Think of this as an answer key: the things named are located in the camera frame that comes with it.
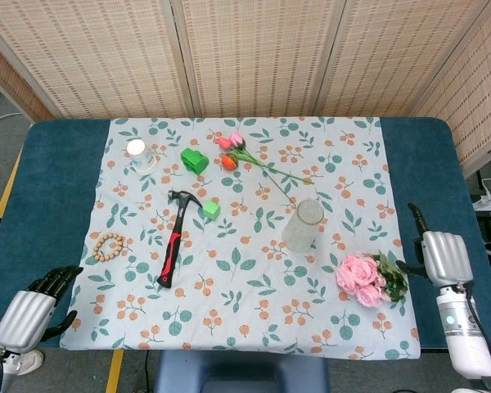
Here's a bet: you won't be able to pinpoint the white sneaker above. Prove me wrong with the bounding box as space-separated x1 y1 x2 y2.
7 350 46 377

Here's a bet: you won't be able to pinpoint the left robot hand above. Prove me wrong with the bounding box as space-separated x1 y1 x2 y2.
0 264 84 354

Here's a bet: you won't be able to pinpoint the textured glass vase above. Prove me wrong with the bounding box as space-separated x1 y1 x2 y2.
281 198 326 253

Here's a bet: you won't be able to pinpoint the wooden bead bracelet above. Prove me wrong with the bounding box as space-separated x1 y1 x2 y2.
92 232 126 264

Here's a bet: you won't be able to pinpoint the small green cube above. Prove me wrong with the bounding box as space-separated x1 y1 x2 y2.
202 200 221 221

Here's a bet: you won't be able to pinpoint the pink rose bouquet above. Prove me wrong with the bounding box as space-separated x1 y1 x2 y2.
336 251 410 309

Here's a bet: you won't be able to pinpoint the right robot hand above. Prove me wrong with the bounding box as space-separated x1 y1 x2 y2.
395 202 475 288

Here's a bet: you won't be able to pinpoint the black red claw hammer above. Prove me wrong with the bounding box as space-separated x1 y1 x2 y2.
155 189 205 289

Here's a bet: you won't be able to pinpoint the floral print tablecloth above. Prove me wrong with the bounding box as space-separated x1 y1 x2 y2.
60 116 421 361

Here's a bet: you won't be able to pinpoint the orange artificial tulip flower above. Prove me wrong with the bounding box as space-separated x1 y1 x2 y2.
220 152 296 205

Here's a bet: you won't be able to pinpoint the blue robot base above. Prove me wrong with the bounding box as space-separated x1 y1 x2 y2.
154 350 331 393

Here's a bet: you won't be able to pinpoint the green ribbed toy block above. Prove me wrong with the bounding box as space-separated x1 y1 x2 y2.
179 147 210 176

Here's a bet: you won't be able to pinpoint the woven bamboo screen panel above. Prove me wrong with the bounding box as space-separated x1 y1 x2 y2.
0 0 191 120
411 0 491 178
313 0 491 119
0 35 55 122
171 0 347 119

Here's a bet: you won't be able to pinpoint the pink and orange tulips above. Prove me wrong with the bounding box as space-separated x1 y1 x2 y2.
216 131 314 185

